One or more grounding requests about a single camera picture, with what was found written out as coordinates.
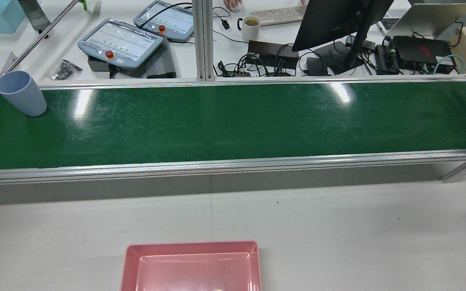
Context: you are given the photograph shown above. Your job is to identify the black teach pendant cable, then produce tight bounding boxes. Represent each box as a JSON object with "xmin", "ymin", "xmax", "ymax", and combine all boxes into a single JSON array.
[{"xmin": 138, "ymin": 2, "xmax": 193, "ymax": 29}]

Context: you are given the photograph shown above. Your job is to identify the black power adapter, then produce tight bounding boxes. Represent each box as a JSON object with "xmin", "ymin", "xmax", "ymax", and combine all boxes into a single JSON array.
[{"xmin": 306, "ymin": 57, "xmax": 330, "ymax": 76}]

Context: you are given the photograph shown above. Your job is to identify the white cardboard box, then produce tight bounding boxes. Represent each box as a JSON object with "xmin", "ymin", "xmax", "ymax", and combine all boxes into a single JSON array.
[{"xmin": 0, "ymin": 51, "xmax": 20, "ymax": 79}]

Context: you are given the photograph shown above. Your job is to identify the shiny metal rod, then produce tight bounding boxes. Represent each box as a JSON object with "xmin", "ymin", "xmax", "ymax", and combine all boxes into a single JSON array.
[{"xmin": 0, "ymin": 0, "xmax": 80, "ymax": 85}]

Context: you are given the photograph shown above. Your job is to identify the flat dark brown box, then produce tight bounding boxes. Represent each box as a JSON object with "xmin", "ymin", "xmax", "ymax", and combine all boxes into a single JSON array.
[{"xmin": 248, "ymin": 40, "xmax": 299, "ymax": 71}]

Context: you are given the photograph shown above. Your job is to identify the white mug with tea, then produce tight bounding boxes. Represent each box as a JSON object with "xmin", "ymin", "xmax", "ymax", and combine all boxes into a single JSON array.
[{"xmin": 237, "ymin": 15, "xmax": 261, "ymax": 42}]

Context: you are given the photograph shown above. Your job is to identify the pink plastic box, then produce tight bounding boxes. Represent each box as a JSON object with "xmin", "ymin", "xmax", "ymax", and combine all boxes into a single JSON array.
[{"xmin": 121, "ymin": 240, "xmax": 262, "ymax": 291}]

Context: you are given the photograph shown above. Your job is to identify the white keyboard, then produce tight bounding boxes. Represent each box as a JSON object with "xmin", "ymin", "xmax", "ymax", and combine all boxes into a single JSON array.
[{"xmin": 250, "ymin": 5, "xmax": 308, "ymax": 27}]

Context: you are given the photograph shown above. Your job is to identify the silver laptop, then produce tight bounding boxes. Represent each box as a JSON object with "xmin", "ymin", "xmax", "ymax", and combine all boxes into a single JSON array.
[{"xmin": 377, "ymin": 3, "xmax": 466, "ymax": 38}]

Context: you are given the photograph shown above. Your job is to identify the grey finned metal box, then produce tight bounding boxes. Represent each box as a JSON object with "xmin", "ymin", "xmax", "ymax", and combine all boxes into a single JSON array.
[{"xmin": 146, "ymin": 36, "xmax": 177, "ymax": 79}]

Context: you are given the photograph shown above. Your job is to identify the teal cable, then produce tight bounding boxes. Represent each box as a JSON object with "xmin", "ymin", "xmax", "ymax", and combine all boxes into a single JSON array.
[{"xmin": 433, "ymin": 55, "xmax": 465, "ymax": 74}]

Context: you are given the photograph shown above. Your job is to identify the light blue plastic cup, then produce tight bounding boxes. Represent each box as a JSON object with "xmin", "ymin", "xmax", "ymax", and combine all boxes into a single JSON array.
[{"xmin": 0, "ymin": 71, "xmax": 48, "ymax": 117}]

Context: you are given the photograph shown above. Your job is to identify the clear bag of screws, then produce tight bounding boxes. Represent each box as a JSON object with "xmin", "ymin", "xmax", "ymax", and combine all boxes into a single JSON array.
[{"xmin": 46, "ymin": 60, "xmax": 83, "ymax": 80}]

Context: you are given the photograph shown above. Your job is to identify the large grey teach pendant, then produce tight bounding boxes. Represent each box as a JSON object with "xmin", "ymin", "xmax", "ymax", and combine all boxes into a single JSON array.
[{"xmin": 77, "ymin": 19, "xmax": 164, "ymax": 69}]

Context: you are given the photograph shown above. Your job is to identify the grey bottle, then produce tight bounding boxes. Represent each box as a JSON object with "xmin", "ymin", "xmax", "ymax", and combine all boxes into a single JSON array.
[{"xmin": 18, "ymin": 0, "xmax": 51, "ymax": 32}]

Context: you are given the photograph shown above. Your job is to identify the green belt conveyor aluminium frame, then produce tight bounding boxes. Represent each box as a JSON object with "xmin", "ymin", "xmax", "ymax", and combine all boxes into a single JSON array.
[{"xmin": 0, "ymin": 75, "xmax": 466, "ymax": 186}]

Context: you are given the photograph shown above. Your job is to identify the black mini computer red logo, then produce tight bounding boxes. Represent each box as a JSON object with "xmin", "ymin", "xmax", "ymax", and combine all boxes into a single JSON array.
[{"xmin": 393, "ymin": 36, "xmax": 457, "ymax": 74}]

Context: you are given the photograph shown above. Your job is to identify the aluminium profile post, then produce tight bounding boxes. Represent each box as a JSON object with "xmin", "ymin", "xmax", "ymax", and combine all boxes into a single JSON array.
[{"xmin": 192, "ymin": 0, "xmax": 216, "ymax": 82}]

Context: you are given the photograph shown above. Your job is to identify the small grey teach pendant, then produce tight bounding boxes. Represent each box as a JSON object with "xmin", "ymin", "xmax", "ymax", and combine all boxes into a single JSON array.
[{"xmin": 133, "ymin": 0, "xmax": 195, "ymax": 42}]

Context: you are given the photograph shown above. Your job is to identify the black monitor with stand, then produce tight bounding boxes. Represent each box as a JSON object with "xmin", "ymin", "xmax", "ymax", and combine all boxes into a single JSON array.
[{"xmin": 292, "ymin": 0, "xmax": 395, "ymax": 75}]

